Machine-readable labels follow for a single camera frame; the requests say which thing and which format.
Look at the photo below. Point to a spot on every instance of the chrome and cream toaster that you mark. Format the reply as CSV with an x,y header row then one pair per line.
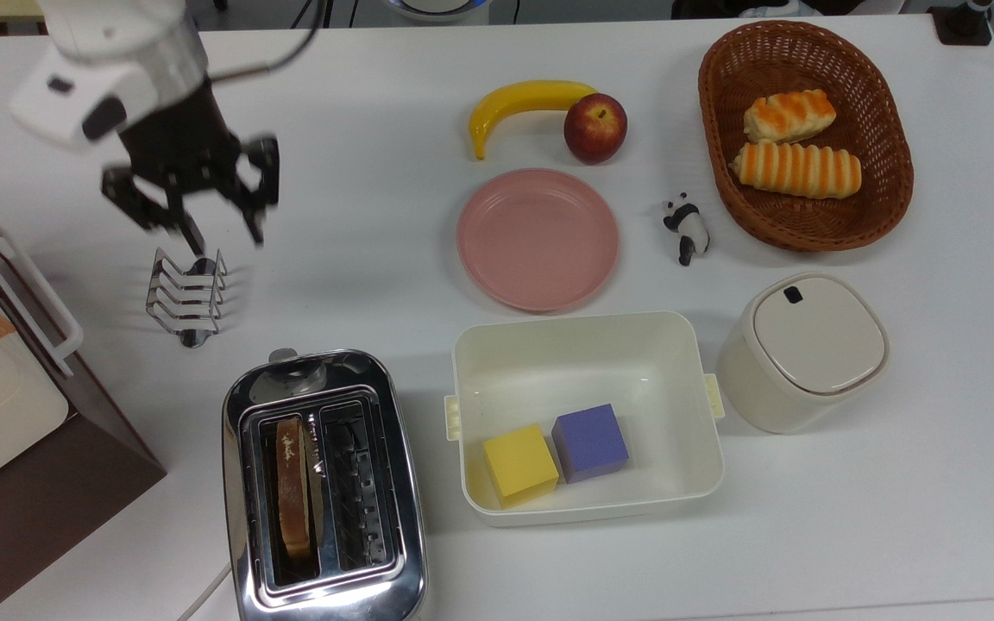
x,y
333,604

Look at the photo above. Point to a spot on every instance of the yellow foam cube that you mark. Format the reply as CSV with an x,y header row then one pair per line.
x,y
519,461

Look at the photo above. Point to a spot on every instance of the purple foam cube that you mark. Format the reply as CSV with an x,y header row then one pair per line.
x,y
588,440

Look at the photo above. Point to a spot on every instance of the metal toast rack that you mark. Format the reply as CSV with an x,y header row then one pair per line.
x,y
193,336

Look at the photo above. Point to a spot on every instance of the dark brown oven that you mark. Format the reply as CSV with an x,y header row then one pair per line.
x,y
48,517

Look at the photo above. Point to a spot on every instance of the toasted bread slice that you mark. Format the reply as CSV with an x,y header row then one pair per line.
x,y
294,492

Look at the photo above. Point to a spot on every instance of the cream plastic container box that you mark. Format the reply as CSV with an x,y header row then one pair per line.
x,y
566,362

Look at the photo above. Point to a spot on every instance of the panda figurine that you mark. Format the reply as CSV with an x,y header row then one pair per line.
x,y
687,226

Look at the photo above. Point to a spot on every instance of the pink plate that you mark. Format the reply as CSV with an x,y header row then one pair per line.
x,y
540,241

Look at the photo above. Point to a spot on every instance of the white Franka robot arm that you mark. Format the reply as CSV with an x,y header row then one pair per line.
x,y
117,34

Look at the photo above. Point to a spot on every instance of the yellow banana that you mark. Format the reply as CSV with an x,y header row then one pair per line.
x,y
523,97

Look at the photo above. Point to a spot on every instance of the orange glazed bread piece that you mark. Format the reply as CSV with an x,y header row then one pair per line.
x,y
790,116

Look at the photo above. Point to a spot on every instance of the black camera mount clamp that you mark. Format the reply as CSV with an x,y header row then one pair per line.
x,y
963,26

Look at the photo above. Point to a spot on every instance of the red apple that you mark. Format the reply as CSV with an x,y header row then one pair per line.
x,y
596,129

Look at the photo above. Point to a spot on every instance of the brown wicker basket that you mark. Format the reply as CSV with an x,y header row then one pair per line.
x,y
721,129

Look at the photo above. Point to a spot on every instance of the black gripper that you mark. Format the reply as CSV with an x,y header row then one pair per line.
x,y
182,142

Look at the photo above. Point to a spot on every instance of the long striped bread roll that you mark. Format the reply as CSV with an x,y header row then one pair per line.
x,y
795,170

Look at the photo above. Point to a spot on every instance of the small cream trash can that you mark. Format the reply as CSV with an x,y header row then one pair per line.
x,y
816,336

